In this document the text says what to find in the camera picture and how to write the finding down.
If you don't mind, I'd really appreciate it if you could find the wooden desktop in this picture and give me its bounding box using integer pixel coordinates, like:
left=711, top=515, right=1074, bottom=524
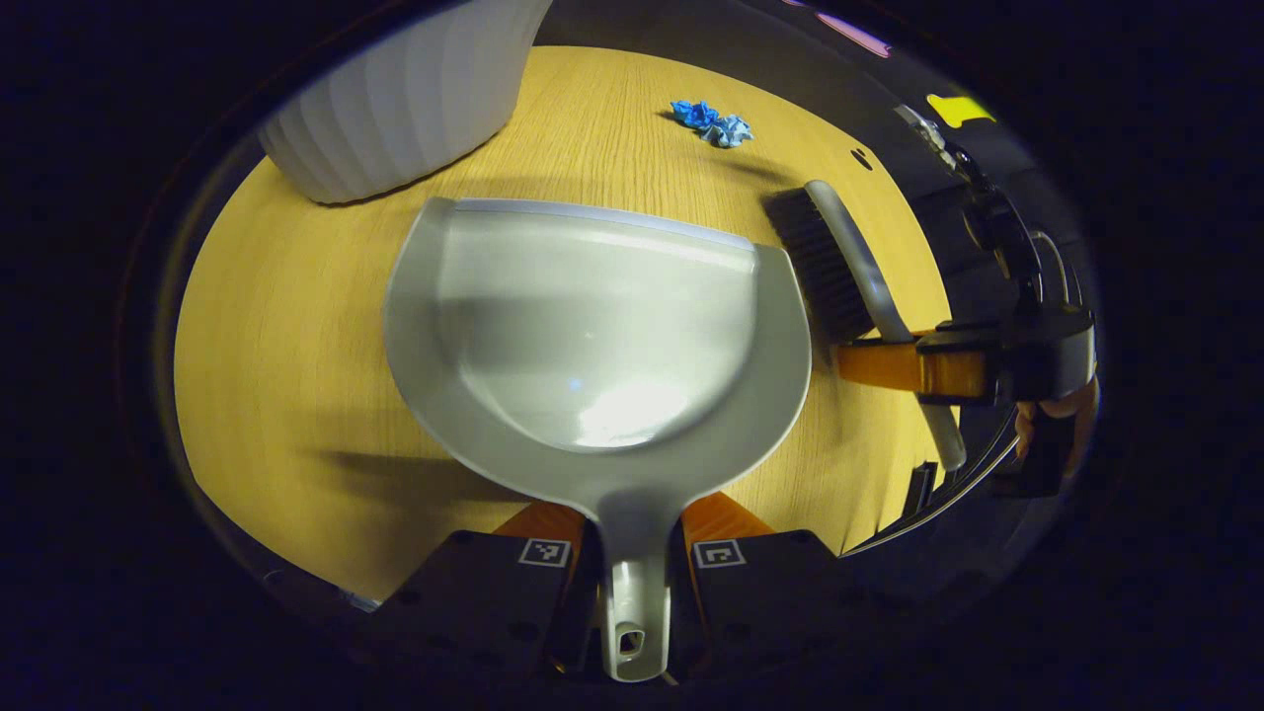
left=173, top=44, right=955, bottom=603

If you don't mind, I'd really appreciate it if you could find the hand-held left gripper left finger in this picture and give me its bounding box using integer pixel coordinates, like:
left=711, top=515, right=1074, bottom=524
left=365, top=501, right=600, bottom=684

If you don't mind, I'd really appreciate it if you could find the small grey broom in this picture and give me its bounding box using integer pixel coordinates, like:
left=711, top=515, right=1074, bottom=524
left=763, top=180, right=968, bottom=473

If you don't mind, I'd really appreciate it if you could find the black desk edge clamp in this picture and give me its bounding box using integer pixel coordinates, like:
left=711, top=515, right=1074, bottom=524
left=903, top=461, right=940, bottom=520

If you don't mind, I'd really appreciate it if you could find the grey plastic dustpan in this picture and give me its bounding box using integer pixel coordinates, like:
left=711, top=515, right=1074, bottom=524
left=383, top=197, right=813, bottom=684

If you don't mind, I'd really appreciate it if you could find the white ribbed garbage bin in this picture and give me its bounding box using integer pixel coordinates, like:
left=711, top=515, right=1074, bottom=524
left=259, top=0, right=554, bottom=205

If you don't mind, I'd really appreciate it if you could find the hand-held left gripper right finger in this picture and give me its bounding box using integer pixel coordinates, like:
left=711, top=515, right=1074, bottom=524
left=671, top=491, right=892, bottom=684

